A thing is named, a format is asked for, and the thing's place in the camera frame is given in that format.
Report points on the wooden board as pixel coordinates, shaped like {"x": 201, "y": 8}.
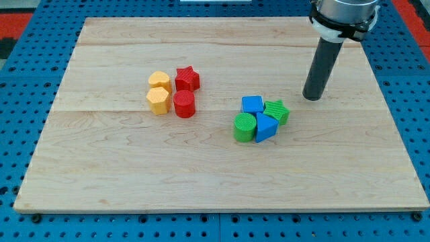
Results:
{"x": 102, "y": 150}

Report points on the blue triangle block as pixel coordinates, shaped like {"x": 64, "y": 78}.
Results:
{"x": 266, "y": 127}

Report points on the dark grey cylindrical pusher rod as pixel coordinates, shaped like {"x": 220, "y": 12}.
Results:
{"x": 322, "y": 65}

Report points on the green cylinder block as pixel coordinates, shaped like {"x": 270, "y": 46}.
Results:
{"x": 244, "y": 127}

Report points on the blue cube block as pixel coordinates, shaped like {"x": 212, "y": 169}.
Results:
{"x": 252, "y": 104}

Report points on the yellow hexagon block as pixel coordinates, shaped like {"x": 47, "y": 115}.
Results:
{"x": 159, "y": 100}

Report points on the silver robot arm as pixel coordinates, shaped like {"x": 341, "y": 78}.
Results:
{"x": 335, "y": 21}

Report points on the green star block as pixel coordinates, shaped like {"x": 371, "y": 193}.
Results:
{"x": 277, "y": 110}

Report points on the red cylinder block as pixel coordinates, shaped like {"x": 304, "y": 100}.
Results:
{"x": 184, "y": 103}

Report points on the yellow heart block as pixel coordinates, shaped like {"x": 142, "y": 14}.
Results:
{"x": 160, "y": 79}

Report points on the red star block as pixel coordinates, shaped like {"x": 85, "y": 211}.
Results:
{"x": 187, "y": 79}

